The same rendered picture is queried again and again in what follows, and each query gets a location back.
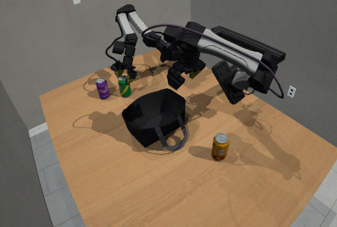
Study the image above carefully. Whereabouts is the green and yellow drink can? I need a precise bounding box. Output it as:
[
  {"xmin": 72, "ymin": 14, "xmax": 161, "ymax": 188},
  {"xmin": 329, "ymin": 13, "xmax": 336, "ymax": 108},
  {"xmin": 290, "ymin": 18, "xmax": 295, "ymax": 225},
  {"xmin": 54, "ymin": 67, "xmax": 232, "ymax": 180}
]
[{"xmin": 118, "ymin": 75, "xmax": 131, "ymax": 97}]

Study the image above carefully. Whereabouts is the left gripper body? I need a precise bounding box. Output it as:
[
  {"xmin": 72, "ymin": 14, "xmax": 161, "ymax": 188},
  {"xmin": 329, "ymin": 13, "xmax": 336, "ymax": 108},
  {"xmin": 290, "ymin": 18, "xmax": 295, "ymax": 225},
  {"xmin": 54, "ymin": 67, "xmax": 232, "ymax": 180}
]
[{"xmin": 167, "ymin": 51, "xmax": 206, "ymax": 89}]

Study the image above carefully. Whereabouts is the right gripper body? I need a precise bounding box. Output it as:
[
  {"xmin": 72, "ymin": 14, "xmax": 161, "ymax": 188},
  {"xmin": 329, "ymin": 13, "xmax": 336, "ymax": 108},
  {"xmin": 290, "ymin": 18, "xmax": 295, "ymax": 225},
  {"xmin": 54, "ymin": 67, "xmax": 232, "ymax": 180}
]
[{"xmin": 120, "ymin": 56, "xmax": 137, "ymax": 80}]

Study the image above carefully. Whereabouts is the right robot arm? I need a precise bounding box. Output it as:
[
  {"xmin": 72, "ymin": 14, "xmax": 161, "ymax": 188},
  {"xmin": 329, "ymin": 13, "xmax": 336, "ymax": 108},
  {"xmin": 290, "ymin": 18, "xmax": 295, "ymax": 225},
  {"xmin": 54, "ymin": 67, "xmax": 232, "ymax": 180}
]
[{"xmin": 111, "ymin": 4, "xmax": 168, "ymax": 72}]

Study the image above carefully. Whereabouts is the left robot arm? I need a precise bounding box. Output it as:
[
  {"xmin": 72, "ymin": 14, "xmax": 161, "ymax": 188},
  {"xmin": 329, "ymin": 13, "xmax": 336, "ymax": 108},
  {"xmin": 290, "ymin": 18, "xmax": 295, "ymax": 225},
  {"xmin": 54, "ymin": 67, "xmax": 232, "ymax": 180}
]
[{"xmin": 162, "ymin": 21, "xmax": 278, "ymax": 104}]

